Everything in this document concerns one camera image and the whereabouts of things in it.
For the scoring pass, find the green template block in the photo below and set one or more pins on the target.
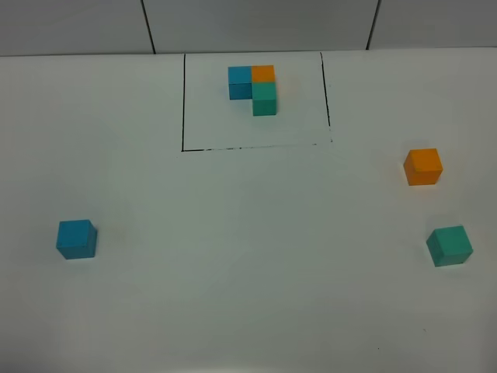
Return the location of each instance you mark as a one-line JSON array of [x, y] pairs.
[[264, 99]]

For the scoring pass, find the orange template block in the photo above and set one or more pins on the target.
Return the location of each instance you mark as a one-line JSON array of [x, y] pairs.
[[263, 73]]

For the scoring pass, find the blue template block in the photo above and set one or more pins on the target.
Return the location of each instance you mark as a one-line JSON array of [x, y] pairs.
[[240, 82]]

